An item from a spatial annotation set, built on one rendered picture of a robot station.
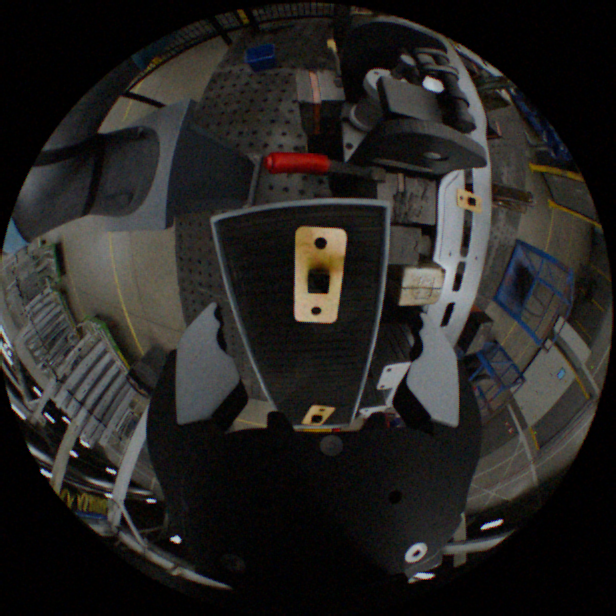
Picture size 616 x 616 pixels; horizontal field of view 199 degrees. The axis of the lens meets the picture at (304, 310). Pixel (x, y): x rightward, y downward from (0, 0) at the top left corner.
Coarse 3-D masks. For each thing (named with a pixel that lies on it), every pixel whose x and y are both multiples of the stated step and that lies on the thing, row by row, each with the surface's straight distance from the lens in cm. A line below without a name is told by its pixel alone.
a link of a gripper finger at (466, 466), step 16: (464, 368) 10; (464, 384) 9; (464, 400) 8; (464, 416) 8; (480, 416) 9; (432, 432) 7; (448, 432) 7; (464, 432) 8; (480, 432) 8; (448, 448) 7; (464, 448) 7; (480, 448) 8; (464, 464) 7; (464, 480) 7; (464, 496) 7
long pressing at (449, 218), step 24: (480, 120) 58; (456, 192) 41; (480, 192) 48; (456, 216) 41; (480, 216) 47; (432, 240) 38; (456, 240) 42; (480, 240) 48; (456, 264) 43; (480, 264) 50; (432, 312) 45; (456, 312) 51; (456, 336) 58
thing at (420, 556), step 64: (256, 448) 5; (320, 448) 5; (384, 448) 5; (192, 512) 5; (256, 512) 5; (320, 512) 5; (384, 512) 5; (448, 512) 6; (256, 576) 6; (320, 576) 5; (384, 576) 6
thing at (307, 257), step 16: (304, 240) 14; (336, 240) 14; (304, 256) 14; (320, 256) 14; (336, 256) 14; (304, 272) 14; (320, 272) 14; (336, 272) 14; (304, 288) 15; (320, 288) 14; (336, 288) 15; (304, 304) 16; (320, 304) 16; (336, 304) 16; (304, 320) 17; (320, 320) 17
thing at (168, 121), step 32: (160, 128) 33; (192, 128) 35; (160, 160) 30; (192, 160) 34; (224, 160) 44; (256, 160) 63; (160, 192) 29; (192, 192) 35; (224, 192) 45; (128, 224) 36; (160, 224) 29
